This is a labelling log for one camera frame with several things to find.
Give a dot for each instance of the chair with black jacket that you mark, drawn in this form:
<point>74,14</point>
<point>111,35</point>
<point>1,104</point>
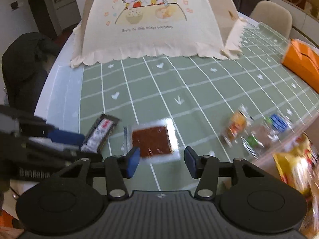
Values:
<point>25,67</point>

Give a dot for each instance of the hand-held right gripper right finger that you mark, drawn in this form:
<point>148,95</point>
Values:
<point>190,163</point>

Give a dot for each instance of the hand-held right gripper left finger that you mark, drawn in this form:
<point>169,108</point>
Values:
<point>132,163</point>

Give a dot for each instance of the black snack packet white label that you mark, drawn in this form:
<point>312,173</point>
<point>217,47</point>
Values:
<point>99,133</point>

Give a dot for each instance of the cream printed food cover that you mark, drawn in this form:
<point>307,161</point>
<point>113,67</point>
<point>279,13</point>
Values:
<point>154,22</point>

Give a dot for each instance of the yellow panda snack bag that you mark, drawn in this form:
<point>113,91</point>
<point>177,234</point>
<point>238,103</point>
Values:
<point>299,164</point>

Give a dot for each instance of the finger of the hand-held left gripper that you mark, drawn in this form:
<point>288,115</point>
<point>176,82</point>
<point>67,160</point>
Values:
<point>74,156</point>
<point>67,137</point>

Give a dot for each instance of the blue snack packet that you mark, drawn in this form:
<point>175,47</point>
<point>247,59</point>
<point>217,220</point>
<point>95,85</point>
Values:
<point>279,123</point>

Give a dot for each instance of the green grid table mat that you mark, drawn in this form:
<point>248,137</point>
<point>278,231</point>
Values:
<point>199,87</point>

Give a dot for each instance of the brown square snack clear packet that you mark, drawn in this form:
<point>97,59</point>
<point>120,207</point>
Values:
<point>152,139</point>

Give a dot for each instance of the black wall outlet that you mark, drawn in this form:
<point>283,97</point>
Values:
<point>15,5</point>

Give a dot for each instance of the beige dining chair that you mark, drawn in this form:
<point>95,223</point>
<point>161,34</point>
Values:
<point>273,17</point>

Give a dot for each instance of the brown snack packet green label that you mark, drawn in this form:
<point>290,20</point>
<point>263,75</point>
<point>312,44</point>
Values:
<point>259,139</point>

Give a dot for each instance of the orange tissue box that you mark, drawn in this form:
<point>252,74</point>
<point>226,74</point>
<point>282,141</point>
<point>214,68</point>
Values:
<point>302,62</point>

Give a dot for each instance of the orange snack packet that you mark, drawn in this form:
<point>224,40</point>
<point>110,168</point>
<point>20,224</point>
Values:
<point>236,127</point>

